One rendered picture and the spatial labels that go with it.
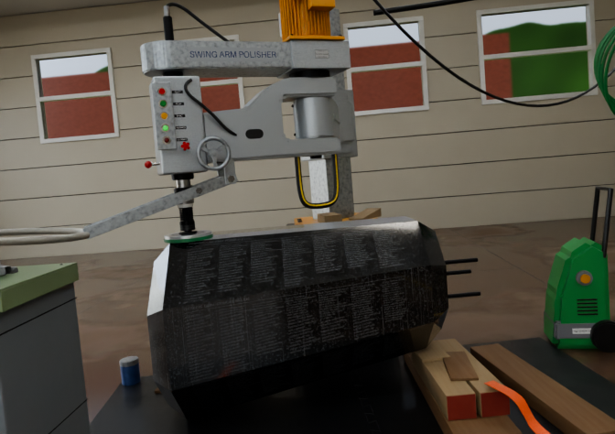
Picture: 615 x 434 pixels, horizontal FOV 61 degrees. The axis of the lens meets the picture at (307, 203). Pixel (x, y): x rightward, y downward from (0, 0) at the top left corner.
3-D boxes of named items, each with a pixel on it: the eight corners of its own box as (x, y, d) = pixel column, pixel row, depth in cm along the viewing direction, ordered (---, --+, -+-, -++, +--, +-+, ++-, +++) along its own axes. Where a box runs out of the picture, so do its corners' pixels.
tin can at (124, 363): (123, 387, 277) (120, 363, 277) (121, 381, 286) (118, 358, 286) (142, 383, 282) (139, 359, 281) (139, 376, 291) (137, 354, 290)
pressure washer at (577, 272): (604, 331, 306) (598, 185, 301) (628, 353, 272) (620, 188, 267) (541, 332, 314) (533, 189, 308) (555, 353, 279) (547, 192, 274)
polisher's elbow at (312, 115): (298, 141, 269) (295, 103, 268) (335, 138, 266) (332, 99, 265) (292, 139, 250) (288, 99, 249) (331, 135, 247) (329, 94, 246)
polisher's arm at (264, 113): (328, 175, 272) (320, 81, 269) (346, 174, 251) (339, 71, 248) (186, 187, 246) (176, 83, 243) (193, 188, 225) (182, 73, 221)
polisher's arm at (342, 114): (305, 148, 342) (301, 110, 340) (357, 144, 337) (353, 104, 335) (284, 144, 269) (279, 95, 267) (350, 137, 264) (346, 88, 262)
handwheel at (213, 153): (228, 169, 236) (224, 136, 235) (232, 169, 226) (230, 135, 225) (194, 172, 230) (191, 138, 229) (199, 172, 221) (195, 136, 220)
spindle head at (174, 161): (233, 175, 255) (225, 83, 252) (244, 174, 235) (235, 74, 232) (157, 181, 242) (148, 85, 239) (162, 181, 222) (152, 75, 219)
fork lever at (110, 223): (231, 181, 253) (227, 171, 252) (240, 180, 235) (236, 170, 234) (88, 236, 231) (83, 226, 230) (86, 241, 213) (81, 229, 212)
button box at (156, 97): (176, 149, 224) (169, 82, 222) (177, 148, 222) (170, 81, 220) (156, 150, 221) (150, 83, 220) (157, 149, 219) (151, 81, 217)
